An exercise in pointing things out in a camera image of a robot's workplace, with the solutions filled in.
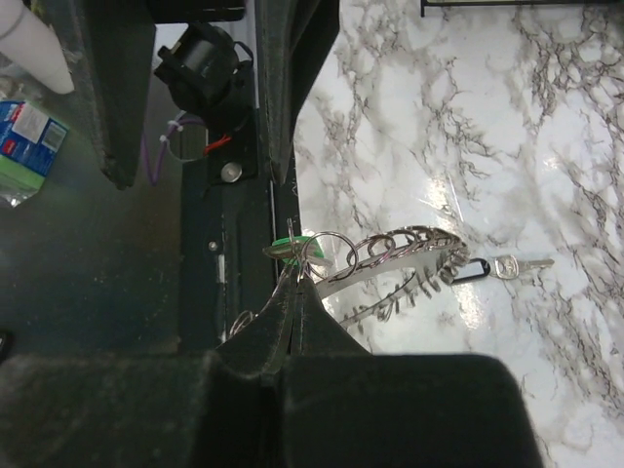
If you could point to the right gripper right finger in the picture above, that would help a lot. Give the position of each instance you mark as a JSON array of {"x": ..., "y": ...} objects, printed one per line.
[{"x": 432, "y": 410}]

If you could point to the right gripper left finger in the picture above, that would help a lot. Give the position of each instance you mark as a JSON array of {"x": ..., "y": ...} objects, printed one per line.
[{"x": 189, "y": 410}]

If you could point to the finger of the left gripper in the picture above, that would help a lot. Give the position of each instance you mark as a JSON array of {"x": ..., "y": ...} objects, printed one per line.
[
  {"x": 293, "y": 40},
  {"x": 115, "y": 39}
]

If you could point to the round metal keyring disc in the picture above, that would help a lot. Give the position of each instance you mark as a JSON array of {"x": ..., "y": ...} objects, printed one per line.
[{"x": 420, "y": 258}]

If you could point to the key with green tag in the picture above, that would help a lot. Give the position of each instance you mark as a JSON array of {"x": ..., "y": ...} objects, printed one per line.
[{"x": 297, "y": 250}]

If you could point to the white cylindrical bottle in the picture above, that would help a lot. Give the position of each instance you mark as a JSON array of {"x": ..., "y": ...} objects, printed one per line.
[{"x": 32, "y": 45}]

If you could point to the blue and green sponge pack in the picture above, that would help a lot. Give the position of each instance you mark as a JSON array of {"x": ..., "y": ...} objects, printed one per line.
[{"x": 30, "y": 143}]

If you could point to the key with black tag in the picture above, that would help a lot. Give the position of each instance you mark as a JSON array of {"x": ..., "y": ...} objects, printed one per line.
[{"x": 504, "y": 267}]

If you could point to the black wire rack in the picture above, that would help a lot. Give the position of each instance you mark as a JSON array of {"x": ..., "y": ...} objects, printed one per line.
[{"x": 425, "y": 4}]

